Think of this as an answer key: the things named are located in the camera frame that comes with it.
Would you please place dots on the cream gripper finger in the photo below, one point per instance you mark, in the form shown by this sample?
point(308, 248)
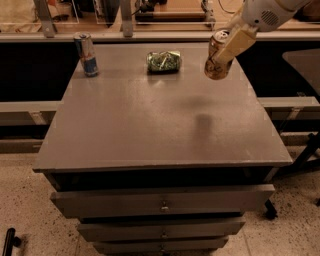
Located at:
point(233, 41)

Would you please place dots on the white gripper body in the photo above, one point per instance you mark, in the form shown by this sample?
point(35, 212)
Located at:
point(259, 16)

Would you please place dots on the orange soda can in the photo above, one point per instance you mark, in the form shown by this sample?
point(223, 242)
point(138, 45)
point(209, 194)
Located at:
point(213, 69)

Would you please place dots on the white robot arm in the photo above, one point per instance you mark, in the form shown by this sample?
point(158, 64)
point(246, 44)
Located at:
point(237, 18)

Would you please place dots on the crushed green can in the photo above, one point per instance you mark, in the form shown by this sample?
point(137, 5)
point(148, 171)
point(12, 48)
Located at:
point(166, 61)

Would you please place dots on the blue silver energy drink can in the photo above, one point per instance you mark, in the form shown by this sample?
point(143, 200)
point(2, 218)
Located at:
point(84, 45)

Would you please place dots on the black stand leg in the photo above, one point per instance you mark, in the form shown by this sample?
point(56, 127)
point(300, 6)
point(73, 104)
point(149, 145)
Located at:
point(303, 161)

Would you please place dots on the grey drawer cabinet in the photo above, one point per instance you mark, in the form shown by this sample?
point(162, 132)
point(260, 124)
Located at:
point(129, 129)

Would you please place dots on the top grey drawer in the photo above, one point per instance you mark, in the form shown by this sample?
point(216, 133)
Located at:
point(161, 201)

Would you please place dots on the grey drawer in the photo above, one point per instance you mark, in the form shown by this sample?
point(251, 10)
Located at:
point(161, 229)
point(160, 246)
point(161, 201)

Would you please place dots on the black cabinet caster wheel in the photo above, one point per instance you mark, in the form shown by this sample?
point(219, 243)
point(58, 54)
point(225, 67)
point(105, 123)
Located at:
point(271, 212)

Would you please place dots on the middle grey drawer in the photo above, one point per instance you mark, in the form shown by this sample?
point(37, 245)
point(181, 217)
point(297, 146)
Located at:
point(161, 229)

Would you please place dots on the bottom grey drawer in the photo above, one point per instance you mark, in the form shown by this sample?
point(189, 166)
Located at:
point(160, 246)

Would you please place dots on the black handle on floor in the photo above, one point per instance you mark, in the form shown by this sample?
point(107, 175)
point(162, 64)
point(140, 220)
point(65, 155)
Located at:
point(11, 241)

